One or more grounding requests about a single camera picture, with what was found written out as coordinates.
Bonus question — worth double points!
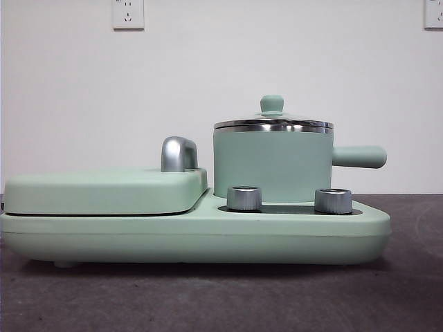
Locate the glass lid with green knob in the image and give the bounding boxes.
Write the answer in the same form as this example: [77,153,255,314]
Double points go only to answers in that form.
[212,95,334,134]

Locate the silver control dial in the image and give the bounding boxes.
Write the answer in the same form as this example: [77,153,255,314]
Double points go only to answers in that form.
[314,188,354,214]
[226,185,264,212]

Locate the mint green hinged griddle cover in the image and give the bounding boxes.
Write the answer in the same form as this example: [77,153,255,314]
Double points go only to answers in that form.
[2,136,209,216]

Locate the mint green breakfast machine base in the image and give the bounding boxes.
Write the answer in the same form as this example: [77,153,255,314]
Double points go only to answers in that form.
[0,193,392,269]

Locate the mint green pot with handle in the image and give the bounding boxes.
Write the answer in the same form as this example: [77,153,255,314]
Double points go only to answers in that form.
[211,126,388,205]

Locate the white wall socket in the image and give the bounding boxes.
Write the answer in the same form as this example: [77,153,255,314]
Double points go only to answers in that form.
[112,0,145,31]
[424,0,443,30]

